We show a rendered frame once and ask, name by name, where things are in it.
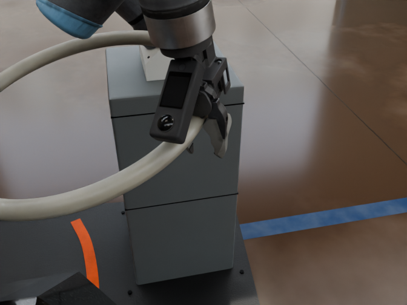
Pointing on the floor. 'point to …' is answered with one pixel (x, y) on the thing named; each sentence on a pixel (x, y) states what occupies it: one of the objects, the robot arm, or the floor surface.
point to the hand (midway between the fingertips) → (203, 152)
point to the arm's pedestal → (174, 179)
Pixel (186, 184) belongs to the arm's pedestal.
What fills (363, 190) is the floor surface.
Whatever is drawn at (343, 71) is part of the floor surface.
